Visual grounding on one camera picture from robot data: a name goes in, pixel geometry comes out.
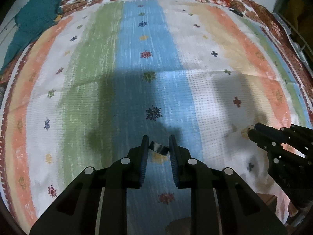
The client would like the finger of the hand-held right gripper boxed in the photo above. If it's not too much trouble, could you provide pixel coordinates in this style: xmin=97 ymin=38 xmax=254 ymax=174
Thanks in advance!
xmin=254 ymin=123 xmax=313 ymax=150
xmin=248 ymin=129 xmax=313 ymax=165

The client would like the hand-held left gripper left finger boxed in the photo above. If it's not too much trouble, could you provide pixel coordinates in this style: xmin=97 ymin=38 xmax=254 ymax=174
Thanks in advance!
xmin=29 ymin=135 xmax=149 ymax=235

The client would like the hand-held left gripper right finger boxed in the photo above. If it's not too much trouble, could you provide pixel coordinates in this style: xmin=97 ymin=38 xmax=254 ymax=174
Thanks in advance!
xmin=169 ymin=134 xmax=288 ymax=235

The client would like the dark shiny band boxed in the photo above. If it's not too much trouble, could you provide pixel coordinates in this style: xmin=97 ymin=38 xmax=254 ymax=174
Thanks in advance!
xmin=149 ymin=141 xmax=170 ymax=156

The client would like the striped colourful mat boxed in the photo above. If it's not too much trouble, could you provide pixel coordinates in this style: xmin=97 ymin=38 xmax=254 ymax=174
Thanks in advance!
xmin=0 ymin=0 xmax=313 ymax=235

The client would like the small black object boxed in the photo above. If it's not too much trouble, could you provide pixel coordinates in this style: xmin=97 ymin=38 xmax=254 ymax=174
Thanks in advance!
xmin=230 ymin=5 xmax=245 ymax=17

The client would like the yellow cloth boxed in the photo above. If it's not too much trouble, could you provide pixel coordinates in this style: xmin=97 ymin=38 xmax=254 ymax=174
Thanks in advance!
xmin=279 ymin=0 xmax=313 ymax=30

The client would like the teal cloth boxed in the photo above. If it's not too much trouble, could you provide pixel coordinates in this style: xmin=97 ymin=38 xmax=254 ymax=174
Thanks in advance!
xmin=0 ymin=0 xmax=63 ymax=76

